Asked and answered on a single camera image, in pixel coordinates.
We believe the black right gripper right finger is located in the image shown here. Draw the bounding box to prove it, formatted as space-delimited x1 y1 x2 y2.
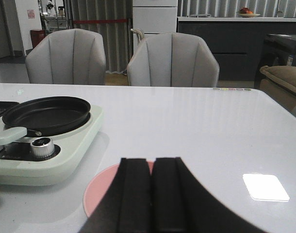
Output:
152 157 262 233

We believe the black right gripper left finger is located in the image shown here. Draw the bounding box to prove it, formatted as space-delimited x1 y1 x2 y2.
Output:
80 158 151 233

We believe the pink plastic bowl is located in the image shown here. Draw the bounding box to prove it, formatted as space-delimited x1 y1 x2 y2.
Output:
83 161 153 217

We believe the mint green breakfast maker base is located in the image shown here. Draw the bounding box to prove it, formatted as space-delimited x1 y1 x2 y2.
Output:
0 105 103 186

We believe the right silver control knob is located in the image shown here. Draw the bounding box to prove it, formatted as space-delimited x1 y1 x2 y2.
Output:
30 137 55 158

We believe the black round frying pan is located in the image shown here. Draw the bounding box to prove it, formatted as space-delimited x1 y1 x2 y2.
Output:
2 96 91 137

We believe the right grey upholstered chair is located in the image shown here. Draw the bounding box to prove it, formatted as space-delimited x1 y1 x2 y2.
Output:
127 33 219 87

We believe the grey upholstered chair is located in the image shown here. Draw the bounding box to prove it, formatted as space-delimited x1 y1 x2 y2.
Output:
127 33 219 87
26 29 106 85

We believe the left grey upholstered chair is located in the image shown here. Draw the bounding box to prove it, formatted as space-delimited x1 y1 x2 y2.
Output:
26 29 106 85

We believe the dark grey sideboard counter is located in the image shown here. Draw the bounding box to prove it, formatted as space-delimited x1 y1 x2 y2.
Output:
177 17 296 82

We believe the white cabinet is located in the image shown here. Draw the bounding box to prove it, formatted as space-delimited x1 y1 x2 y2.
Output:
132 0 179 53

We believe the red trash bin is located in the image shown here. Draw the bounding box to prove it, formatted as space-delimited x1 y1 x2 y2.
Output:
30 29 46 48

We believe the fruit bowl on counter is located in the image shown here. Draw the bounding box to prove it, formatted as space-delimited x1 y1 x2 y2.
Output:
238 7 260 18

